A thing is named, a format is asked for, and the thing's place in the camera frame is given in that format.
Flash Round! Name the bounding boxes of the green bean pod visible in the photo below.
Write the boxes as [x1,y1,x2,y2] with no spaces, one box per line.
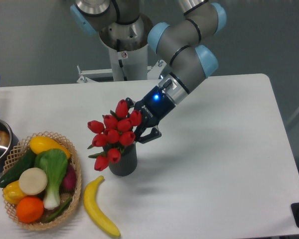
[43,198,72,224]

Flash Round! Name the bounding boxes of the purple sweet potato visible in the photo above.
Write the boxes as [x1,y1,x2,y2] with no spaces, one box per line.
[62,164,77,191]

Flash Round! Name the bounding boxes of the red tulip bouquet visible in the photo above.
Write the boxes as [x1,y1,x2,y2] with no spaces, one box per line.
[87,100,142,171]

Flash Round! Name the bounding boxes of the yellow banana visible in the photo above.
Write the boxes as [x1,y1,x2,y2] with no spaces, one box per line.
[83,176,121,238]

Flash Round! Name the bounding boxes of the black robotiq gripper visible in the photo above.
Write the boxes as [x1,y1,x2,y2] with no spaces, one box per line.
[125,73,189,144]

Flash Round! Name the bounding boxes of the dark green cucumber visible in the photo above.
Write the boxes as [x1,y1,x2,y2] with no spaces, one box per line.
[0,149,36,188]

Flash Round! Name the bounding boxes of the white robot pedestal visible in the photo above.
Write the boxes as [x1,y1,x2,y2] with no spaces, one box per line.
[108,45,148,82]

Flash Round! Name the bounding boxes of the orange fruit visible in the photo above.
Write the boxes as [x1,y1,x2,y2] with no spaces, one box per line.
[16,196,44,223]

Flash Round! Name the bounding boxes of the dark grey ribbed vase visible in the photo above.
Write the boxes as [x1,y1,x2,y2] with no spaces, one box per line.
[103,143,138,176]

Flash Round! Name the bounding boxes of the yellow squash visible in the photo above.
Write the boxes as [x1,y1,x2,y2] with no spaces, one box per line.
[29,136,71,159]

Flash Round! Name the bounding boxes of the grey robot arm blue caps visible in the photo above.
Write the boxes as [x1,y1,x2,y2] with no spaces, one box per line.
[70,0,227,143]

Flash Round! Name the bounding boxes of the white metal base frame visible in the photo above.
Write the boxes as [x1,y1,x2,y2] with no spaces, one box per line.
[76,59,169,84]

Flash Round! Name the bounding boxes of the yellow lemon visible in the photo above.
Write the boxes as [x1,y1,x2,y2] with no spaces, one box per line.
[2,180,27,205]

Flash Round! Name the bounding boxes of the green bok choy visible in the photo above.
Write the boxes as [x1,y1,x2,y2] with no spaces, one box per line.
[34,149,68,210]

